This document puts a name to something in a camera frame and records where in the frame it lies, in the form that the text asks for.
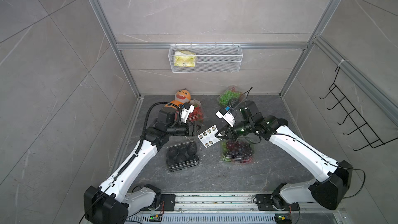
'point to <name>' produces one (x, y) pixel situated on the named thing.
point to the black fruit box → (182, 156)
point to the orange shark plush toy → (182, 96)
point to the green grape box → (230, 97)
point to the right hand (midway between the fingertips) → (217, 135)
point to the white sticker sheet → (208, 137)
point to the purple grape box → (237, 151)
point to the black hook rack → (371, 137)
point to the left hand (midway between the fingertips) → (204, 126)
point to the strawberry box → (197, 115)
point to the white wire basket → (211, 58)
